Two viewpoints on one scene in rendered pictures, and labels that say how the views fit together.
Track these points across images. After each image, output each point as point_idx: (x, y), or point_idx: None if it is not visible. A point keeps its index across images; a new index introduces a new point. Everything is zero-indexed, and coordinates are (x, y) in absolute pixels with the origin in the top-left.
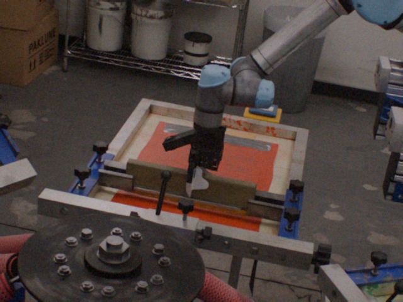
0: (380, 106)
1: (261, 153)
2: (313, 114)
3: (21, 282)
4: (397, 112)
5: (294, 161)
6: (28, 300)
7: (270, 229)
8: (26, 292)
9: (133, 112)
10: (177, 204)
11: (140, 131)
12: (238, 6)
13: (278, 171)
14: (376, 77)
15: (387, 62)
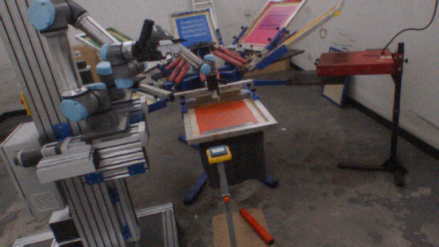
0: (145, 149)
1: (206, 129)
2: None
3: (354, 239)
4: (143, 99)
5: (188, 123)
6: (337, 232)
7: (190, 108)
8: (344, 235)
9: (270, 115)
10: (222, 103)
11: (262, 117)
12: None
13: (195, 125)
14: (147, 136)
15: (139, 126)
